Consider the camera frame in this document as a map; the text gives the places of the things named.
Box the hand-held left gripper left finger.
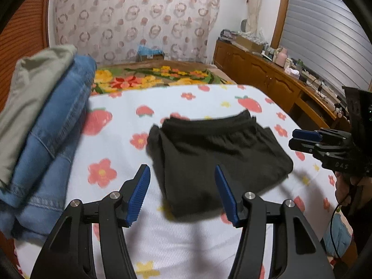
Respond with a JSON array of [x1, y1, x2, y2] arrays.
[[30, 164, 152, 279]]

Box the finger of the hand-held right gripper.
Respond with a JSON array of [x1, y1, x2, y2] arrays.
[[289, 139, 320, 155], [292, 129, 323, 142]]

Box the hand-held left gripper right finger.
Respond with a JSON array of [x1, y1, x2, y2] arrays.
[[214, 165, 336, 279]]

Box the black pants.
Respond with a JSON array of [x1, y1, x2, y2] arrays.
[[148, 110, 294, 218]]

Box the grey-green pants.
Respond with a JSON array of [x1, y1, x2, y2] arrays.
[[0, 44, 77, 183]]

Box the person's right hand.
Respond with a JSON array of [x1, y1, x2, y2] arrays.
[[334, 171, 367, 216]]

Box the white power strip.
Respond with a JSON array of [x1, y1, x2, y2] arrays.
[[299, 68, 346, 99]]

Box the white flower print bed sheet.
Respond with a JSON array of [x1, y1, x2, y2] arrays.
[[13, 84, 353, 279]]

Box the wooden cabinet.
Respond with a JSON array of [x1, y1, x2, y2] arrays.
[[213, 39, 352, 131]]

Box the pink bottle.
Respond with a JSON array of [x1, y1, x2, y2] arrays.
[[275, 48, 288, 67]]

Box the blue printed cloth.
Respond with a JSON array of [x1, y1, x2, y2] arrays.
[[325, 215, 354, 257]]

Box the blue jeans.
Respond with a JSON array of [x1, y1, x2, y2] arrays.
[[0, 55, 98, 240]]

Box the open cardboard box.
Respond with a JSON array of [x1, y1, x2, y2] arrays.
[[234, 35, 262, 53]]

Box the grey window blind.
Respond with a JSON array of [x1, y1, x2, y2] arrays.
[[277, 0, 372, 93]]

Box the floral blanket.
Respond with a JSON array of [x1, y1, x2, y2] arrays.
[[90, 62, 237, 95]]

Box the cream curtain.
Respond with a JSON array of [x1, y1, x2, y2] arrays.
[[246, 0, 274, 38]]

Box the cardboard box with blue bag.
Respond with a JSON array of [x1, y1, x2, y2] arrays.
[[136, 45, 165, 62]]

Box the circle pattern curtain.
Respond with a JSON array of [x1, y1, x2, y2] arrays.
[[48, 0, 221, 64]]

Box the wooden louvered wardrobe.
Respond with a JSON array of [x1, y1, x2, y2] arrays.
[[0, 0, 54, 114]]

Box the black cable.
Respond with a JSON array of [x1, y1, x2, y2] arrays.
[[328, 186, 353, 265]]

